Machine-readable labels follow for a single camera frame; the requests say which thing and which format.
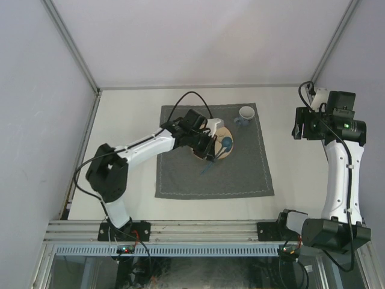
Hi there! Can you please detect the white mug blue handle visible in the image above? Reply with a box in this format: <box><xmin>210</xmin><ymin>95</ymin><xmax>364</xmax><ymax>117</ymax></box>
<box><xmin>234</xmin><ymin>106</ymin><xmax>255</xmax><ymax>126</ymax></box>

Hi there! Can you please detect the blue plastic spoon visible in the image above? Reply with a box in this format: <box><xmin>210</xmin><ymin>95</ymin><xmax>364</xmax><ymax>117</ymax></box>
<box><xmin>217</xmin><ymin>136</ymin><xmax>233</xmax><ymax>160</ymax></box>

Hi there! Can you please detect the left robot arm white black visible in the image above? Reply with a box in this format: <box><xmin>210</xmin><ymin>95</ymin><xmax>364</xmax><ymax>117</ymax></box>
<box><xmin>85</xmin><ymin>109</ymin><xmax>224</xmax><ymax>241</ymax></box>

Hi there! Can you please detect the aluminium front rail frame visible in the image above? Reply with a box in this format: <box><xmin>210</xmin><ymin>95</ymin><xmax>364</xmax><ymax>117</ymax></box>
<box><xmin>43</xmin><ymin>220</ymin><xmax>294</xmax><ymax>244</ymax></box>

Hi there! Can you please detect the blue slotted cable duct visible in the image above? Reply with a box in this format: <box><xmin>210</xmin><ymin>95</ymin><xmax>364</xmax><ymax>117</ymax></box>
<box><xmin>55</xmin><ymin>244</ymin><xmax>280</xmax><ymax>257</ymax></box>

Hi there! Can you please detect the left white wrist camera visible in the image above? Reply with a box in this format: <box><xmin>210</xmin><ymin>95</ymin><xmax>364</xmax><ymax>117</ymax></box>
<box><xmin>205</xmin><ymin>118</ymin><xmax>224</xmax><ymax>137</ymax></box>

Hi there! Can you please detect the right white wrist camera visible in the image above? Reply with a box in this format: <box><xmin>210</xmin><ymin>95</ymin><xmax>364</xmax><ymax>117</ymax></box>
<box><xmin>310</xmin><ymin>87</ymin><xmax>330</xmax><ymax>111</ymax></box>

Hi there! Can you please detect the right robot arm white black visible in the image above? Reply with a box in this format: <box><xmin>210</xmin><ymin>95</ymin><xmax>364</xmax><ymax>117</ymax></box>
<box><xmin>257</xmin><ymin>88</ymin><xmax>371</xmax><ymax>255</ymax></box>

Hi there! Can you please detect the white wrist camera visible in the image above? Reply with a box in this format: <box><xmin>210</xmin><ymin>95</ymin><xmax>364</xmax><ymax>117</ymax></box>
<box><xmin>310</xmin><ymin>87</ymin><xmax>330</xmax><ymax>111</ymax></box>
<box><xmin>205</xmin><ymin>118</ymin><xmax>224</xmax><ymax>137</ymax></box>

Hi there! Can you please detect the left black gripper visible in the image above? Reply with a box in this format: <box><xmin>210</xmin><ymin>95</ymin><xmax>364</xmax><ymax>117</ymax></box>
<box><xmin>186</xmin><ymin>131</ymin><xmax>217</xmax><ymax>164</ymax></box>

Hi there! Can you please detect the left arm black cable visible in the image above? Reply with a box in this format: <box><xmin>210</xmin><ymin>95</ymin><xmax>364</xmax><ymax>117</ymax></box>
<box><xmin>73</xmin><ymin>91</ymin><xmax>213</xmax><ymax>211</ymax></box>

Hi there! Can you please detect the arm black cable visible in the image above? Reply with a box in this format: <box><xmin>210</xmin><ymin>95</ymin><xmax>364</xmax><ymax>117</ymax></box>
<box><xmin>298</xmin><ymin>81</ymin><xmax>356</xmax><ymax>272</ymax></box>
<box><xmin>73</xmin><ymin>91</ymin><xmax>213</xmax><ymax>211</ymax></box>

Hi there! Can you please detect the grey cloth placemat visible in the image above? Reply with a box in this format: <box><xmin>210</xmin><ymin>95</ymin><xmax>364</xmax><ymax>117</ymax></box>
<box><xmin>155</xmin><ymin>104</ymin><xmax>274</xmax><ymax>200</ymax></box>

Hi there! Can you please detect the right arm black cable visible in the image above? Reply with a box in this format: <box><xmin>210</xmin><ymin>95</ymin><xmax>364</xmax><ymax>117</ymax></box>
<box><xmin>298</xmin><ymin>81</ymin><xmax>356</xmax><ymax>272</ymax></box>

